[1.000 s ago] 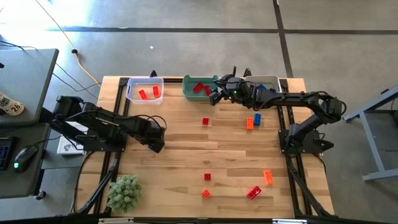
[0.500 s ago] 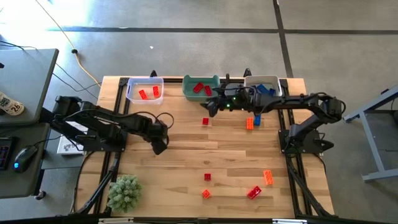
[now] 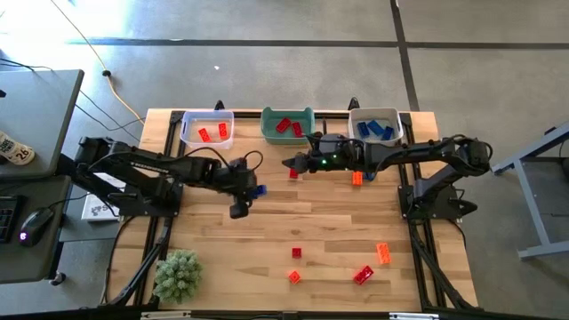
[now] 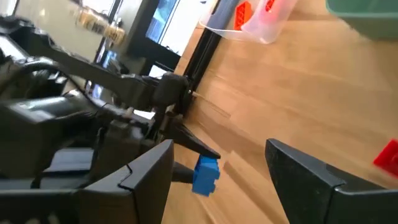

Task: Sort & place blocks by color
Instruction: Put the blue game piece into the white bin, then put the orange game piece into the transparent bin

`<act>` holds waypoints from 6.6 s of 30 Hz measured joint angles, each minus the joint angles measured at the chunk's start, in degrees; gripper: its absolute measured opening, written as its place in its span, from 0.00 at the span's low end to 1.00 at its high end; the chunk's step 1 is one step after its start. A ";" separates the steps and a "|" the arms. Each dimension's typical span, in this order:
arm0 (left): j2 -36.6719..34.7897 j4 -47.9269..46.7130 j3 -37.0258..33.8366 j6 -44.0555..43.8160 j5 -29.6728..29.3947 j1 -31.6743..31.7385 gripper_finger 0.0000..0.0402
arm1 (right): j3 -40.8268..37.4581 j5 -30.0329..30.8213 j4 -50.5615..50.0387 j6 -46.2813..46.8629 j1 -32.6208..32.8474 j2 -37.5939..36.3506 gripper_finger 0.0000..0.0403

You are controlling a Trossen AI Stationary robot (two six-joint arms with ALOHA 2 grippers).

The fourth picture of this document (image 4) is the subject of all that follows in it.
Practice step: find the clear plastic bin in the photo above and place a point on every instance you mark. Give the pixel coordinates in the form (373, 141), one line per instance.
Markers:
(261, 31)

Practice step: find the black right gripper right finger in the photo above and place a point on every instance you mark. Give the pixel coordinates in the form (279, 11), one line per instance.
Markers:
(311, 193)

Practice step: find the teal plastic bin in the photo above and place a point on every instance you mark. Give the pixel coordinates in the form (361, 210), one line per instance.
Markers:
(367, 21)

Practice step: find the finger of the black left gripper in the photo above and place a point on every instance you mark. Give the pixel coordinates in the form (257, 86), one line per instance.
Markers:
(192, 143)
(183, 173)

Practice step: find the black computer monitor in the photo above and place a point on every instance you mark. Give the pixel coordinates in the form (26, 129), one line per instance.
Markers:
(140, 40)

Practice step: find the small red block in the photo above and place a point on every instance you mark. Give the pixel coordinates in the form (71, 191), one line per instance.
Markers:
(388, 158)

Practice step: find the black aluminium table frame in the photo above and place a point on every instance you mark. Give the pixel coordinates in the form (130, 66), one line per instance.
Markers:
(202, 53)

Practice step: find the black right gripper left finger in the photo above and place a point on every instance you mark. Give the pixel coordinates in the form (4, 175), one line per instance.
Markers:
(136, 193)

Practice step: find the red-orange long block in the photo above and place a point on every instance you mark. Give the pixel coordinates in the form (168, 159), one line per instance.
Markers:
(242, 14)
(270, 3)

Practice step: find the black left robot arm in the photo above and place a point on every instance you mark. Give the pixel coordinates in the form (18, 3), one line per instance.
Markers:
(102, 77)

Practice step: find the white printed booklet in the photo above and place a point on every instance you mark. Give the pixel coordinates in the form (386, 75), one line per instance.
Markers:
(157, 71)

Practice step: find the blue long block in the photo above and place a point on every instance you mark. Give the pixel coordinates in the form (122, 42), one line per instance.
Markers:
(205, 175)

